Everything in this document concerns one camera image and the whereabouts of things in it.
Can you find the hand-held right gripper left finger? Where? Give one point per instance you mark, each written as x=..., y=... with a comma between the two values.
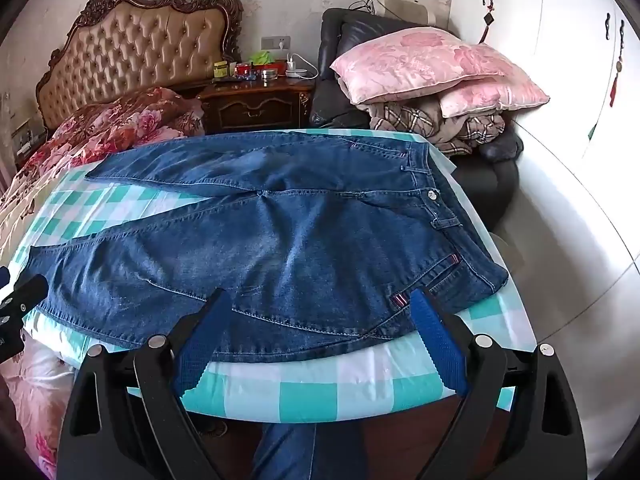
x=202, y=345

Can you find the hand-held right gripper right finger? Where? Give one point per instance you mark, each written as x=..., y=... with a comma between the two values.
x=436, y=345

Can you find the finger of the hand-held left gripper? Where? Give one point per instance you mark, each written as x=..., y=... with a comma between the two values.
x=25, y=295

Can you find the blue denim pants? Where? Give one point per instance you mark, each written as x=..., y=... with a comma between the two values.
x=280, y=240

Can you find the pink floral bedsheet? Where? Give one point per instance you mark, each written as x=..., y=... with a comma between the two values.
x=35, y=390

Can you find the teal checkered tablecloth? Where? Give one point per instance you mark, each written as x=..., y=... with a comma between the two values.
x=310, y=385

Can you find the person's leg in jeans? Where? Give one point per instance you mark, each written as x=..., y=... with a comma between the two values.
x=305, y=455

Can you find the red floral quilt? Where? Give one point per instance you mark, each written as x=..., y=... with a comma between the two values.
x=120, y=120

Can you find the plaid blanket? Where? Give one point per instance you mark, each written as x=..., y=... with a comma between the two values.
x=425, y=122

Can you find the carved wooden nightstand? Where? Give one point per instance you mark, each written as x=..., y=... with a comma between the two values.
x=255, y=105

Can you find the small pink floral pillow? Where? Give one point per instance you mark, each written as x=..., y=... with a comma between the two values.
x=495, y=95

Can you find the tufted carved wooden headboard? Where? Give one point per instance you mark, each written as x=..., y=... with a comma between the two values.
x=135, y=45

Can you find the yellow jar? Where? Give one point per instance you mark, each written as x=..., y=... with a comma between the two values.
x=220, y=70

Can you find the round metal tin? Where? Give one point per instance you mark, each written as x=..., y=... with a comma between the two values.
x=269, y=76

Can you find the red box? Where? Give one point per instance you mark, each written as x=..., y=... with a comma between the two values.
x=248, y=68

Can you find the large pink floral pillow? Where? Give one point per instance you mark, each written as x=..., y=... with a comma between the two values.
x=415, y=65

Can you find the green plastic bag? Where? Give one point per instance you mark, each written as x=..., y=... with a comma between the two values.
x=262, y=56

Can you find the red tassel ornament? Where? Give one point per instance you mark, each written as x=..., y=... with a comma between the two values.
x=487, y=22
x=614, y=87

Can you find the black leather armchair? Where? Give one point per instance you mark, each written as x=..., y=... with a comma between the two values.
x=345, y=35

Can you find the white wardrobe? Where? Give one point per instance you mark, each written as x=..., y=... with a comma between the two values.
x=560, y=35

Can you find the white bag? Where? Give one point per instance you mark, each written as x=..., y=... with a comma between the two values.
x=410, y=11

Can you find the grey wall socket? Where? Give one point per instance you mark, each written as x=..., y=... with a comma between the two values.
x=276, y=43

